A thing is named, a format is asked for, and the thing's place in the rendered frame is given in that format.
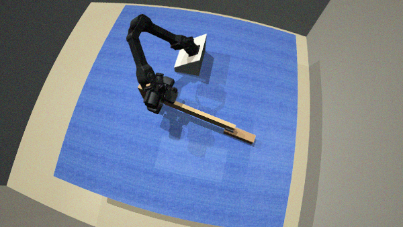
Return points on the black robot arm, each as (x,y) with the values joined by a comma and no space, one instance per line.
(144,71)

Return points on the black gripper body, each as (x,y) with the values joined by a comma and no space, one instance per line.
(167,82)

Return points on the long tan wooden bar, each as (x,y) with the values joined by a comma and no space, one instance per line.
(201,115)

